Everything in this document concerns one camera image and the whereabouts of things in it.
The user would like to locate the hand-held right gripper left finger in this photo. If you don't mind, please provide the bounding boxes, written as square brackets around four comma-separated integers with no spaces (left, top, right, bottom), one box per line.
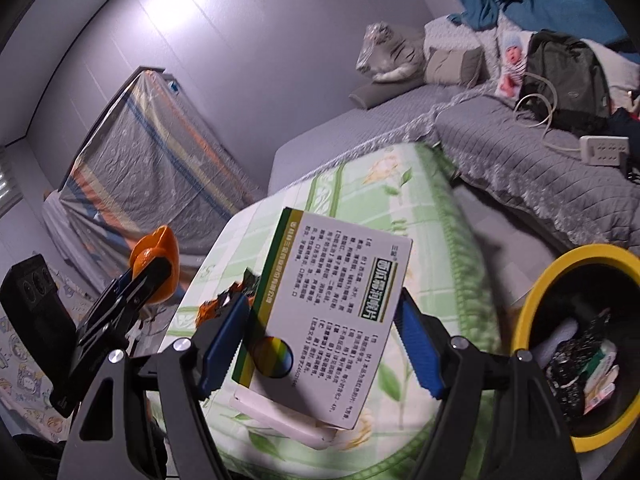
[57,292,252,480]

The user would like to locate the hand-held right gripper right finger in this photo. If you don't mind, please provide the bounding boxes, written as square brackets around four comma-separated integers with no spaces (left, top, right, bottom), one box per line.
[394,289,583,480]

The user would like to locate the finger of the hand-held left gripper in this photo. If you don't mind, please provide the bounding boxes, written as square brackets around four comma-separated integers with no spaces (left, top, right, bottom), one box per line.
[79,279,175,347]
[106,256,179,307]

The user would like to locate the orange snack wrapper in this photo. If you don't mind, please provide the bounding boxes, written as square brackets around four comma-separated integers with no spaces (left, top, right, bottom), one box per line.
[196,269,258,328]

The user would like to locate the white green medicine box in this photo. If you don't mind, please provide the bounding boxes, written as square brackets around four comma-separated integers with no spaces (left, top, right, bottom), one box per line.
[232,206,413,431]

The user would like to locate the long black plastic wrapper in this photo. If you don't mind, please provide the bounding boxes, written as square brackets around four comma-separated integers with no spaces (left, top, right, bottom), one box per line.
[545,310,613,416]

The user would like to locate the yellow trash bin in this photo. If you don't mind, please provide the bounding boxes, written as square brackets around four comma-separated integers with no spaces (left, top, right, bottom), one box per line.
[511,244,640,453]

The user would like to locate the green white milk carton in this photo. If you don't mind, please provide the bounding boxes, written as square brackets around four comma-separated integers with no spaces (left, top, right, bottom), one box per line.
[582,341,620,391]

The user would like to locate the pink paper box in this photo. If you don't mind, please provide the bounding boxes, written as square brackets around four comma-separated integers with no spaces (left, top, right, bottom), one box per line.
[589,372,621,405]

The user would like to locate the striped sheet covered furniture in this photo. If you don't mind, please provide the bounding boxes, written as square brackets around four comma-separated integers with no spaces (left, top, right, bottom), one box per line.
[42,67,261,271]

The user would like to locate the window blind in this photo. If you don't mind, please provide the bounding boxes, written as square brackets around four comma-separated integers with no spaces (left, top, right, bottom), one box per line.
[0,147,23,218]

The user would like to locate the green floral tablecloth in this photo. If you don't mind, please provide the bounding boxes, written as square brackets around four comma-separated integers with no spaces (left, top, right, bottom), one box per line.
[150,142,506,480]

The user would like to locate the grey quilted blanket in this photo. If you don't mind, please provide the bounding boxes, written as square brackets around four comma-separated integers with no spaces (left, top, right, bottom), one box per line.
[290,95,640,256]

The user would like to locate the grey mattress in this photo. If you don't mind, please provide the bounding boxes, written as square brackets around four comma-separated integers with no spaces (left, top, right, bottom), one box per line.
[267,82,471,196]

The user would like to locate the dark grey pillow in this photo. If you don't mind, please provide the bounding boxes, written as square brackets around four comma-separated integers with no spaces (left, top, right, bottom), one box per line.
[349,80,426,111]

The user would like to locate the white power strip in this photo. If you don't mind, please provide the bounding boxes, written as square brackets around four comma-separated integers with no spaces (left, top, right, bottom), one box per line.
[579,135,631,165]

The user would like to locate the grey cushion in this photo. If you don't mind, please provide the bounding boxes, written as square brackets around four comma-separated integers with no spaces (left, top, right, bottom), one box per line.
[425,46,486,86]

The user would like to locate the plush tiger in plastic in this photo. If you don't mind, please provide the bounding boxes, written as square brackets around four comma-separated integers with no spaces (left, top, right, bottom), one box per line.
[356,21,426,83]

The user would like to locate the baby photo print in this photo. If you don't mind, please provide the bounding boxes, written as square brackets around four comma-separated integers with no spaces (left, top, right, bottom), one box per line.
[495,30,533,100]

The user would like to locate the dark clothes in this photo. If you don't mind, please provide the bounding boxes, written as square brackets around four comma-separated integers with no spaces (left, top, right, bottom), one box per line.
[607,107,640,138]

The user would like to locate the grey green backpack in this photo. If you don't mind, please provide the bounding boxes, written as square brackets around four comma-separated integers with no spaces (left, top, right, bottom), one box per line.
[522,30,613,136]

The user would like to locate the white patterned pillow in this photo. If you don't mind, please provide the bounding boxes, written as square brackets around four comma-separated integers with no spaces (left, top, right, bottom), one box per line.
[424,15,506,81]

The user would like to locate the plain white pillow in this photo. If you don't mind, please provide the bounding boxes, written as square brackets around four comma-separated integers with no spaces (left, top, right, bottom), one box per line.
[590,40,640,106]

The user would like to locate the white cable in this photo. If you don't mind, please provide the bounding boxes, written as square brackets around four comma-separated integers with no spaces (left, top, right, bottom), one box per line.
[515,72,583,153]

